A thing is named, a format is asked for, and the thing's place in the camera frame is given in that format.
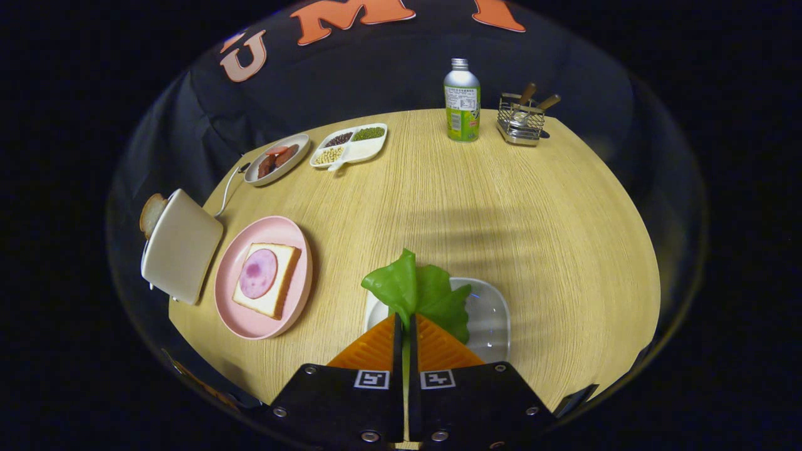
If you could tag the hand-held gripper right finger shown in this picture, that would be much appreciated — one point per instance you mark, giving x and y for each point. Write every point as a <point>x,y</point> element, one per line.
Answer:
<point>476,401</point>

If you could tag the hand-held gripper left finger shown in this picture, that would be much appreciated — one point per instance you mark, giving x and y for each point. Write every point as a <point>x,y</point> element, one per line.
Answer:
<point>338,401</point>

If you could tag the green lettuce leaf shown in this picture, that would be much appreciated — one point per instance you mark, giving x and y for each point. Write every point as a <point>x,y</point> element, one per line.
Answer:
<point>401,282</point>

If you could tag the toasted bread slice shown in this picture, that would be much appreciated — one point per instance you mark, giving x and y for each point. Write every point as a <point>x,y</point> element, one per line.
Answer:
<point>151,213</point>

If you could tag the square white plate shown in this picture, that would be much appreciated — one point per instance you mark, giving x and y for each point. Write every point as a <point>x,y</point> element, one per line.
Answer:
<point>489,319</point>

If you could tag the pink plate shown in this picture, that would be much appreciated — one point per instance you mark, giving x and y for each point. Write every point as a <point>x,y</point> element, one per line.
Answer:
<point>250,322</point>

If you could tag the white bread slice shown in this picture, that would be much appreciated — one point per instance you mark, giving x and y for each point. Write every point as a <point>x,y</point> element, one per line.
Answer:
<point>279,294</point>

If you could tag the round pink ham slice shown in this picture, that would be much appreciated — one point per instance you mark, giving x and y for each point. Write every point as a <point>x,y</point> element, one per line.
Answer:
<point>258,274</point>

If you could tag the white toaster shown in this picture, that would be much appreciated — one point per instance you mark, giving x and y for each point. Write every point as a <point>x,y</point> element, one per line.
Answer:
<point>182,247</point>

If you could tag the brown meat piece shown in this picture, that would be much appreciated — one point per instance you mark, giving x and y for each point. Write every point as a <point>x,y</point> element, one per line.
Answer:
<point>286,156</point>
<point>266,167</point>

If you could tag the round white meat plate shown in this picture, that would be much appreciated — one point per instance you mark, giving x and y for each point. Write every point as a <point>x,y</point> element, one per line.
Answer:
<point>294,160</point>

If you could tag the pile of yellow soybeans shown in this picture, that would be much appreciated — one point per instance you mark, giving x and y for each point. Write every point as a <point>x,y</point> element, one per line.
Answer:
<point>328,156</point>

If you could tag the white divided dish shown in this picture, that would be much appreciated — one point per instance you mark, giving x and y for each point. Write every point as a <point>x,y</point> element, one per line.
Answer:
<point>363,150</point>

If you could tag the pink sausage slice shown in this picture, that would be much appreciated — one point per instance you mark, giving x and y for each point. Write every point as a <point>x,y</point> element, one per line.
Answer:
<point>277,150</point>

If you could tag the pile of dark beans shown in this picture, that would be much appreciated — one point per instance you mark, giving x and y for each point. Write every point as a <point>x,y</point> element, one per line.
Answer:
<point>339,139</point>

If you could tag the pile of green beans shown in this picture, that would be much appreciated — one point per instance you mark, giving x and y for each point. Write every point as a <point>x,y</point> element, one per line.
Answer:
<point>368,133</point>

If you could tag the silver bottle green label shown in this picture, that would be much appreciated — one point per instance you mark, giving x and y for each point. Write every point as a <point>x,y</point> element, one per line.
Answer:
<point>462,100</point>

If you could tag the black backdrop cloth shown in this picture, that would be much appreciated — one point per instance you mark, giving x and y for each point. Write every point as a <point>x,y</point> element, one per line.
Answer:
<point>376,75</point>

